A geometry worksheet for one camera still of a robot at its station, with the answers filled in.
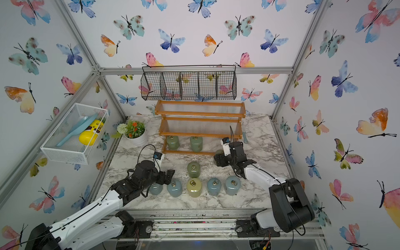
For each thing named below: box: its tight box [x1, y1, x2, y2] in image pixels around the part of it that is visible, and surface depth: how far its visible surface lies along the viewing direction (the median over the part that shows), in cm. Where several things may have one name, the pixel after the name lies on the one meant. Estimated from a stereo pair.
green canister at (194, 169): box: [186, 161, 201, 179], surface depth 89 cm
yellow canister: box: [186, 177, 203, 198], surface depth 82 cm
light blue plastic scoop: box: [55, 113, 99, 148], surface depth 70 cm
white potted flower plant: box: [110, 120, 146, 146], surface depth 97 cm
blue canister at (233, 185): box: [225, 175, 242, 196], surface depth 82 cm
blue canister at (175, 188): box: [166, 179, 183, 198], surface depth 82 cm
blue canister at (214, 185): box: [207, 177, 222, 196], surface depth 82 cm
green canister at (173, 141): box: [166, 135, 180, 150], surface depth 99 cm
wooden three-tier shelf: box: [154, 100, 246, 156], surface depth 113 cm
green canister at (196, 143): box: [190, 136, 204, 153], surface depth 98 cm
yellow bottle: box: [78, 119, 105, 146], surface depth 72 cm
